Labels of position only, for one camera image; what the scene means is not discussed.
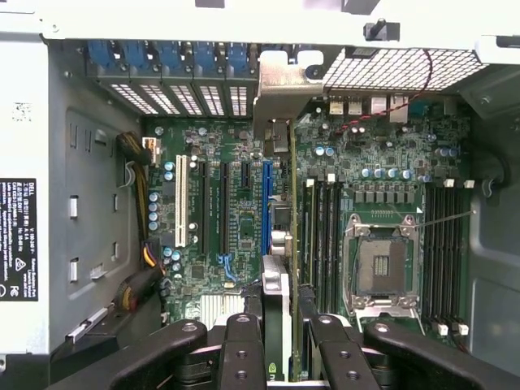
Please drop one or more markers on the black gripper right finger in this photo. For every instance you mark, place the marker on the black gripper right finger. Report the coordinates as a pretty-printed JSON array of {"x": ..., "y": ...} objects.
[{"x": 341, "y": 357}]

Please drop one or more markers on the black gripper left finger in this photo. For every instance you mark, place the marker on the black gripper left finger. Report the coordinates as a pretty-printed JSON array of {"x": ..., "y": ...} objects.
[{"x": 243, "y": 353}]

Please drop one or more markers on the silver chipset heatsink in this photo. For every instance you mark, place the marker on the silver chipset heatsink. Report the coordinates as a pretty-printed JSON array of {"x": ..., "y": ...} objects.
[{"x": 219, "y": 306}]

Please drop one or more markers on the silver socket cover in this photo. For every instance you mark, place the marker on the silver socket cover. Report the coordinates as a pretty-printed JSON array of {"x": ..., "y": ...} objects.
[{"x": 386, "y": 313}]

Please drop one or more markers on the CPU socket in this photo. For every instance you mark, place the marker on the CPU socket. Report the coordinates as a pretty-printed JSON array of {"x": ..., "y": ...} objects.
[{"x": 382, "y": 264}]

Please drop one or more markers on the black RAM slot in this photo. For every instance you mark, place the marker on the black RAM slot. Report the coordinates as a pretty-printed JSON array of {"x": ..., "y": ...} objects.
[
  {"x": 449, "y": 252},
  {"x": 429, "y": 252},
  {"x": 330, "y": 243},
  {"x": 321, "y": 243},
  {"x": 459, "y": 252},
  {"x": 339, "y": 243},
  {"x": 439, "y": 252}
]

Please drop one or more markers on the long black expansion slot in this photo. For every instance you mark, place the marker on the long black expansion slot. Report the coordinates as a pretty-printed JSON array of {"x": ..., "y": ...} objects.
[
  {"x": 224, "y": 203},
  {"x": 203, "y": 203}
]

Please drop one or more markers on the white expansion slot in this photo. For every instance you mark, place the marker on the white expansion slot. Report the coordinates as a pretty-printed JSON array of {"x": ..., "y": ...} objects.
[{"x": 181, "y": 199}]

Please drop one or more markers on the thin metal locking lever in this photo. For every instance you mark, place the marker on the thin metal locking lever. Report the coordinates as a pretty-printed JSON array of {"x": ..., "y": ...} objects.
[{"x": 447, "y": 219}]

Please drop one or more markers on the short black expansion slot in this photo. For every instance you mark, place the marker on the short black expansion slot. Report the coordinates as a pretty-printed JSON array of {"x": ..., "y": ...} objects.
[{"x": 245, "y": 174}]

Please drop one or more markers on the open black PC case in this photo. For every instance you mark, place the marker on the open black PC case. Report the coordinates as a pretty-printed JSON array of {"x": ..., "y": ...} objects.
[{"x": 495, "y": 243}]

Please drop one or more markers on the green Dell motherboard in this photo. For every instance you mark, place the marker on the green Dell motherboard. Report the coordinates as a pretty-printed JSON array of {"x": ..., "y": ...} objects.
[{"x": 365, "y": 162}]

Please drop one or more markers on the blue slot retention clip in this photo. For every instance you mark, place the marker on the blue slot retention clip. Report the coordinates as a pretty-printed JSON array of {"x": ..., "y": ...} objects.
[
  {"x": 99, "y": 55},
  {"x": 170, "y": 55},
  {"x": 205, "y": 55},
  {"x": 134, "y": 55},
  {"x": 237, "y": 55}
]

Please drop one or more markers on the grey power supply unit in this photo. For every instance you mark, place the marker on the grey power supply unit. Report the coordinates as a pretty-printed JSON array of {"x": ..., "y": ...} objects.
[{"x": 24, "y": 122}]

